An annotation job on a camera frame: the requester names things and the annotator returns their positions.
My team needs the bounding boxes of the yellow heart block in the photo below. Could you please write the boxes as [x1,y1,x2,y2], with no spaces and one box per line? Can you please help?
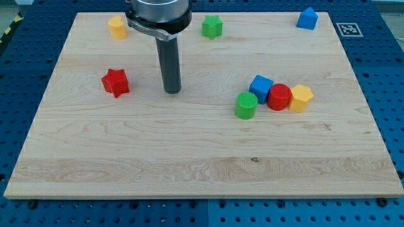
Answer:
[107,16,127,39]

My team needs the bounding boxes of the white fiducial marker tag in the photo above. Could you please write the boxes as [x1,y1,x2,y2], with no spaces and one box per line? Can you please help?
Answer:
[336,22,363,37]

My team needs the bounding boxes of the yellow black hazard tape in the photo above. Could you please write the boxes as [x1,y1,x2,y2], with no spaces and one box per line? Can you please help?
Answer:
[1,13,23,45]

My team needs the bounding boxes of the green cylinder block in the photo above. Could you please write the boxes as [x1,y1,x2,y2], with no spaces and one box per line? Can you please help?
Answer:
[235,91,258,120]

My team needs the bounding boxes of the green star block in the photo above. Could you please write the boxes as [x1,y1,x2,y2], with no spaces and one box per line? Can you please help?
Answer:
[202,15,223,40]

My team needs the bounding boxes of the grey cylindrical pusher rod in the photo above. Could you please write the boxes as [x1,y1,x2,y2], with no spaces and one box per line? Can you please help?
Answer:
[155,37,181,94]

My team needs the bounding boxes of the red star block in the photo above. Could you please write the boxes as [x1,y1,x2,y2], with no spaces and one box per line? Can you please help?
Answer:
[101,69,130,98]

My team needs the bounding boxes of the blue cube block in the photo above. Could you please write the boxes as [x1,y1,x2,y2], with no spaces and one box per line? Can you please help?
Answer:
[249,75,274,105]

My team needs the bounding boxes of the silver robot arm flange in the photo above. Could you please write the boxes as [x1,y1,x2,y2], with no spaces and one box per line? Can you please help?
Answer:
[125,0,192,41]

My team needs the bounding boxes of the wooden board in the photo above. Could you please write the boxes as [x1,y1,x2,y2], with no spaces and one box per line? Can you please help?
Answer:
[4,12,403,199]

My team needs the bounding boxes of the yellow hexagon block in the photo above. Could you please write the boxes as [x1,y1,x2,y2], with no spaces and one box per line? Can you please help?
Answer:
[288,84,314,112]

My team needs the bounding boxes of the red cylinder block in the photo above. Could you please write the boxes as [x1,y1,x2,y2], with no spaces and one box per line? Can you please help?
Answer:
[266,83,292,111]

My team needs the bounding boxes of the blue pentagon block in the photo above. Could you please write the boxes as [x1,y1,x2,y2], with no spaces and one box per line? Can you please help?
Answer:
[296,7,318,30]

